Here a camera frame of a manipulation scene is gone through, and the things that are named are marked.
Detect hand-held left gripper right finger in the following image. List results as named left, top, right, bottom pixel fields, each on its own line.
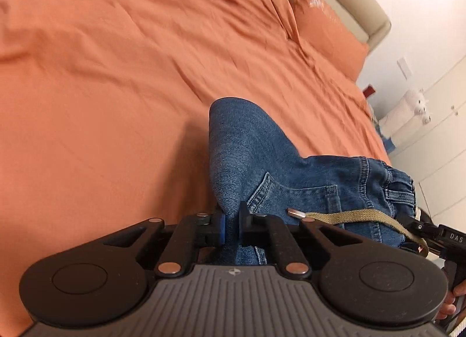
left=238, top=201, right=365, bottom=276

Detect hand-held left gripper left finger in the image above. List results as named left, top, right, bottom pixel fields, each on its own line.
left=103, top=210, right=227, bottom=276

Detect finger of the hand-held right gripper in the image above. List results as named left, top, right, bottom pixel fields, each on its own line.
left=405, top=221, right=443, bottom=252

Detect blue denim pants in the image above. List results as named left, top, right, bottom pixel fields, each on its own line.
left=208, top=96, right=431, bottom=268

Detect person's right hand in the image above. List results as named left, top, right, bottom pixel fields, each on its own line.
left=435, top=280, right=466, bottom=322

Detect white cabinet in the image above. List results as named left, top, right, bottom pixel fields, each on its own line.
left=388, top=55, right=466, bottom=230

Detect blue white striped cloth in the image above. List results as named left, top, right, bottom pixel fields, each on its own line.
left=379, top=129, right=397, bottom=151

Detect white plush toy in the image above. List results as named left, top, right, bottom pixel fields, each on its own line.
left=380, top=88, right=430, bottom=128
left=390, top=113, right=434, bottom=148

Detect orange bed sheet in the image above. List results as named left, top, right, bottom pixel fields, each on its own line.
left=0, top=0, right=393, bottom=331

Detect orange pillow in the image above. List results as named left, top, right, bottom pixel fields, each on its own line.
left=289, top=0, right=370, bottom=82

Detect white wall switch plate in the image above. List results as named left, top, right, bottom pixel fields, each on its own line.
left=396, top=56, right=414, bottom=79

